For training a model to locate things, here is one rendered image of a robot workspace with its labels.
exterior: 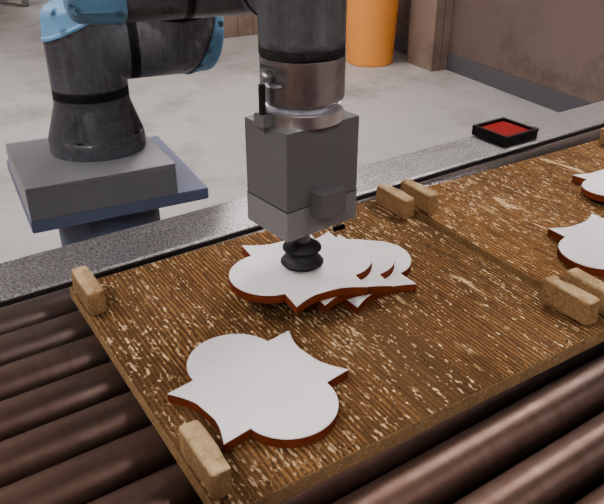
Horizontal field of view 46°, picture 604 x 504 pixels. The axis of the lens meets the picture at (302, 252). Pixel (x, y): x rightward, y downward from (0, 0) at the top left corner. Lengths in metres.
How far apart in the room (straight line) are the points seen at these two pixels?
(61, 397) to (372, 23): 4.70
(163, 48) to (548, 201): 0.60
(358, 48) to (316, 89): 4.67
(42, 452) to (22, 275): 0.29
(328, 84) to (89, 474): 0.36
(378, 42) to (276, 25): 4.66
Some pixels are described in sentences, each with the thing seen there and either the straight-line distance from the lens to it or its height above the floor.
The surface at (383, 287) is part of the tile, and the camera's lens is 0.71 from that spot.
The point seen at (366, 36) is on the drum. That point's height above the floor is 0.22.
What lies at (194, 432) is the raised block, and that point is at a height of 0.96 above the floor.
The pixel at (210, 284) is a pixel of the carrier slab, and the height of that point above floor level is 0.94.
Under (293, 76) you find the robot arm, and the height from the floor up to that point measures 1.17.
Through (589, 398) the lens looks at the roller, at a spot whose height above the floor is 0.91.
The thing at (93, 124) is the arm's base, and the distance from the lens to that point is 1.13.
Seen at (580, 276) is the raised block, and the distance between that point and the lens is 0.75.
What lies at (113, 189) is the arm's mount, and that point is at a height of 0.90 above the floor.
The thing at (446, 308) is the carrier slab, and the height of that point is 0.94.
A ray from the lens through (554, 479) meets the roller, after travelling 0.59.
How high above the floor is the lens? 1.33
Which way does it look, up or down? 29 degrees down
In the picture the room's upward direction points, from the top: straight up
